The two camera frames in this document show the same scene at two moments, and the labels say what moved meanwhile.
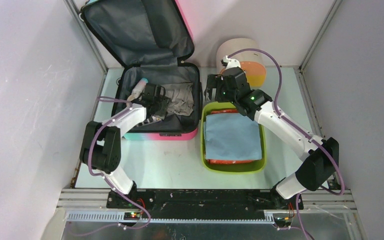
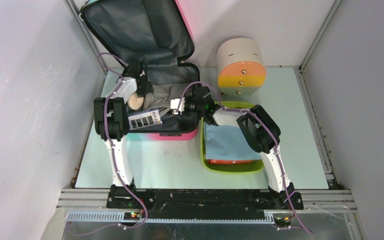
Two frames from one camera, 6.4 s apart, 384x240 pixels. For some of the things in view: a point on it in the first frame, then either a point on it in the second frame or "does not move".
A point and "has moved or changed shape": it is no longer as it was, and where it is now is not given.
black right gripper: (214, 81) -> (187, 98)
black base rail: (204, 203) does not move
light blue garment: (231, 136) does not move
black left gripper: (163, 100) -> (148, 89)
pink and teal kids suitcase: (151, 38) does not move
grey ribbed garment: (180, 95) has moved or changed shape
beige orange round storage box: (251, 61) does not move
